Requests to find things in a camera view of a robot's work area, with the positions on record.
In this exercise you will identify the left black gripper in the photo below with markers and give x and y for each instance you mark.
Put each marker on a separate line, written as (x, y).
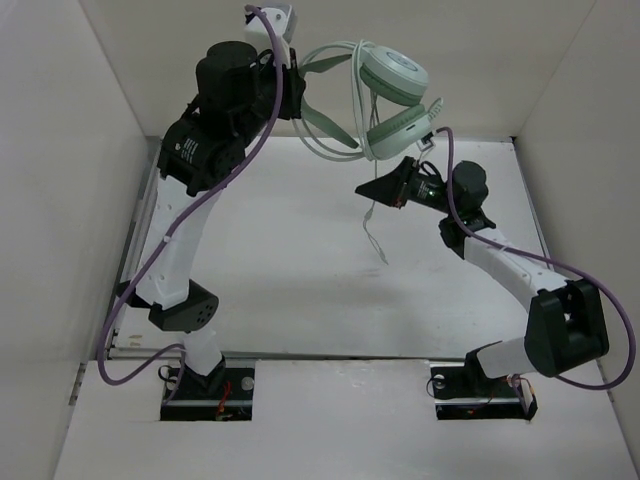
(295, 85)

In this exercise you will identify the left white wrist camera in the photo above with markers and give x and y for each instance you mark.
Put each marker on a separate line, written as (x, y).
(282, 19)

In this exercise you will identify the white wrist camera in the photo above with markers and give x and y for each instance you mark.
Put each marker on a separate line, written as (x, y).
(426, 143)
(282, 19)

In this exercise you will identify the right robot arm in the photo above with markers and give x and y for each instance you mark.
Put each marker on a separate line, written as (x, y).
(565, 320)

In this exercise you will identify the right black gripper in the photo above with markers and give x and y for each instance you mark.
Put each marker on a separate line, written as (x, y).
(391, 188)

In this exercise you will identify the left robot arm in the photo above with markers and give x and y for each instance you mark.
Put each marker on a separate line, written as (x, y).
(242, 91)

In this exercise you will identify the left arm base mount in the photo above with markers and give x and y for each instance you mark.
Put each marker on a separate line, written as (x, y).
(232, 401)

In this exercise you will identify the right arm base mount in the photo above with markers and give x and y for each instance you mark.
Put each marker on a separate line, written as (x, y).
(455, 398)

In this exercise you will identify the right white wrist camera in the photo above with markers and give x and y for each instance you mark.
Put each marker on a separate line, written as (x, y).
(426, 143)

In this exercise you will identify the mint green headphones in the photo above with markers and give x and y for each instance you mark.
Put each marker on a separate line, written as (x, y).
(387, 90)

